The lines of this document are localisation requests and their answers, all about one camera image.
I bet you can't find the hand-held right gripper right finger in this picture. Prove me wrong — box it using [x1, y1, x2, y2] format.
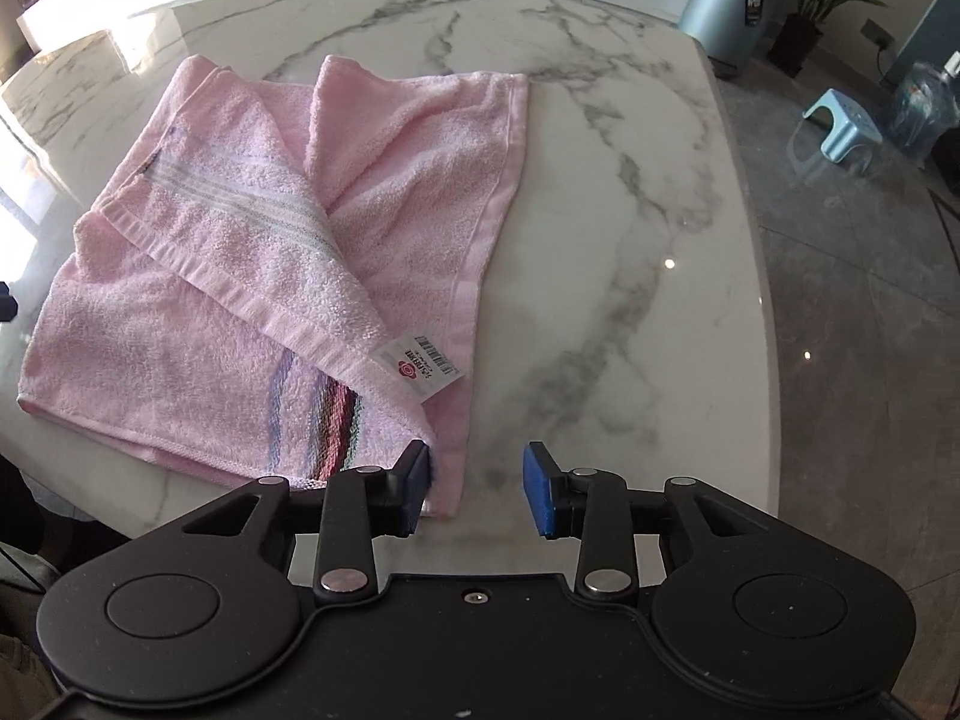
[523, 439, 772, 606]

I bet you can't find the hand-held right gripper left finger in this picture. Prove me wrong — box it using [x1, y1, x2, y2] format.
[180, 439, 436, 606]

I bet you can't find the pink towel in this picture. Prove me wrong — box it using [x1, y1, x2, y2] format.
[16, 54, 532, 522]

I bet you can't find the light blue plastic stool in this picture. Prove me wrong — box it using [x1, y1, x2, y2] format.
[802, 88, 875, 163]

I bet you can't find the silver trash bin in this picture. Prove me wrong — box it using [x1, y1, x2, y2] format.
[679, 0, 793, 80]

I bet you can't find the blue water jug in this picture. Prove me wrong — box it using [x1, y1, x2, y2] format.
[889, 49, 960, 163]

